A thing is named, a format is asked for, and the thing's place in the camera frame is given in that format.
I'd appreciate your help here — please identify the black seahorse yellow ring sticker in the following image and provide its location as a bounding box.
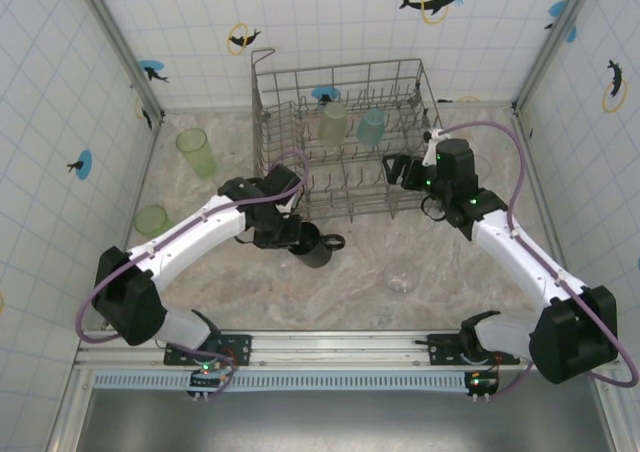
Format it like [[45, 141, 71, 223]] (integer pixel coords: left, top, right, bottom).
[[601, 59, 630, 115]]

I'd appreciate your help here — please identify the small dolphin yellow ring sticker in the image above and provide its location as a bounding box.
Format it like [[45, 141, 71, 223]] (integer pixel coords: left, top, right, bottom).
[[227, 21, 263, 56]]

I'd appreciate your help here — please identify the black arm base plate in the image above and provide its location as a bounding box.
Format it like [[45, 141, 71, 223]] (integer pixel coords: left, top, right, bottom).
[[163, 332, 253, 368], [427, 332, 520, 368]]

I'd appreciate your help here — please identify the blue patch black fin sticker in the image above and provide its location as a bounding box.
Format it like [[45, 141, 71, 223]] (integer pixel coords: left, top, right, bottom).
[[543, 0, 579, 43]]

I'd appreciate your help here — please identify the clear glass with base sticker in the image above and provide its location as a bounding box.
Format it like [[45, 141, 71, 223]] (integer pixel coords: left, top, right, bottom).
[[383, 259, 421, 295]]

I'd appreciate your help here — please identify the pale yellow translucent cup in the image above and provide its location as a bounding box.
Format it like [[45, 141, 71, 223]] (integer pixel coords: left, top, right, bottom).
[[318, 101, 348, 147]]

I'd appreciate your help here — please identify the aluminium table side rail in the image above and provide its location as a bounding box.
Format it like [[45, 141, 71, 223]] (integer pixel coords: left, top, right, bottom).
[[512, 106, 576, 293], [119, 114, 166, 253]]

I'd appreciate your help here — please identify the blue oval black shark sticker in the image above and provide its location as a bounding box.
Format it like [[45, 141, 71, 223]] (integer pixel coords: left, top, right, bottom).
[[138, 59, 171, 84]]

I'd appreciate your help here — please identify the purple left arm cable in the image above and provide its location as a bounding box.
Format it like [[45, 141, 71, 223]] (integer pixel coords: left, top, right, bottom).
[[74, 150, 312, 398]]

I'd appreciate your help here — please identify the circuit board with LED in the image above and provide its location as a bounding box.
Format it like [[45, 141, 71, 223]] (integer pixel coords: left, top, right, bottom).
[[187, 359, 236, 402], [463, 369, 500, 404]]

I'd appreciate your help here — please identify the light blue cable duct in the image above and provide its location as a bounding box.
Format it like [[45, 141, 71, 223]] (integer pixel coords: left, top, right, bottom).
[[92, 371, 474, 391]]

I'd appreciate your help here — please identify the black metal mug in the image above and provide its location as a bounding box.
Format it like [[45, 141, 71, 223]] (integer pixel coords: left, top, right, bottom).
[[288, 221, 347, 270]]

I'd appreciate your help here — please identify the black dolphin yellow ring sticker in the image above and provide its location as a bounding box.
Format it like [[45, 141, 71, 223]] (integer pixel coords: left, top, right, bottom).
[[134, 95, 154, 132]]

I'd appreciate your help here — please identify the teal translucent cup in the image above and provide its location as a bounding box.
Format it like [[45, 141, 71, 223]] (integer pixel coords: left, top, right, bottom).
[[354, 109, 388, 146]]

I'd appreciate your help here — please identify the tall green translucent tumbler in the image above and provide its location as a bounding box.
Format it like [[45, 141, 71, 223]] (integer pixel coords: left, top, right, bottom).
[[174, 127, 218, 179]]

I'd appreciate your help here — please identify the aluminium mounting rail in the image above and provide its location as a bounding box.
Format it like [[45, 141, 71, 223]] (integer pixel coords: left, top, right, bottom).
[[73, 327, 622, 372]]

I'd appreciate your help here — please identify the aluminium corner post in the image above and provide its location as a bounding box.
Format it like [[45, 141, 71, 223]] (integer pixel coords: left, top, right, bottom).
[[512, 0, 601, 116], [73, 0, 167, 123]]

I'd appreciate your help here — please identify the blue oval black fish sticker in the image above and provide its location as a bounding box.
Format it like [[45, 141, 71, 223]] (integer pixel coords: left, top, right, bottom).
[[66, 149, 95, 181]]

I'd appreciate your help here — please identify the short green translucent cup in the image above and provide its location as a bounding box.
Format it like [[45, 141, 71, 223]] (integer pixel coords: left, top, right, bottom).
[[133, 204, 175, 238]]

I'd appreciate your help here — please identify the grey metal panel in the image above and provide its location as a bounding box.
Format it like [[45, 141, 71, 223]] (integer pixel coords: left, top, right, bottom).
[[74, 389, 616, 452]]

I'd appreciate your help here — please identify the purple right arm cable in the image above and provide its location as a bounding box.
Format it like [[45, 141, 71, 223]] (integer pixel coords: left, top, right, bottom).
[[439, 120, 639, 401]]

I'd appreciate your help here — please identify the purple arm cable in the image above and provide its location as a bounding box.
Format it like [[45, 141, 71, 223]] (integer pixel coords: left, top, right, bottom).
[[439, 120, 639, 401], [74, 150, 312, 398]]

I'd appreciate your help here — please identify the grey wire dish rack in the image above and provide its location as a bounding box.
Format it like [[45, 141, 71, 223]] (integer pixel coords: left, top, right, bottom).
[[249, 46, 445, 224]]

